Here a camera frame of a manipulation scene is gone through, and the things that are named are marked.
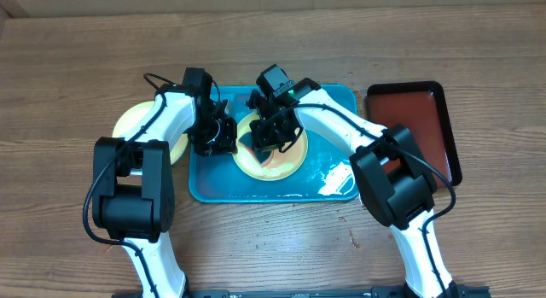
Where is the yellow plate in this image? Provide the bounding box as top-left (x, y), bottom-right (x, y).
top-left (233, 113), bottom-right (308, 181)
top-left (112, 101), bottom-right (189, 166)

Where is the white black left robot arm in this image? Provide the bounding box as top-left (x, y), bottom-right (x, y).
top-left (82, 67), bottom-right (237, 297)

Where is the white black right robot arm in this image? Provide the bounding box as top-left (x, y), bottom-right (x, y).
top-left (247, 65), bottom-right (459, 297)

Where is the teal plastic tray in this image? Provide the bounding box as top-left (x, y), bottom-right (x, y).
top-left (189, 86), bottom-right (358, 203)

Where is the black tray with brown water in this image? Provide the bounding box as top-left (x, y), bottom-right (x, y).
top-left (366, 81), bottom-right (462, 186)

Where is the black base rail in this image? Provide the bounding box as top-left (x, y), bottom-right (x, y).
top-left (111, 284), bottom-right (491, 298)

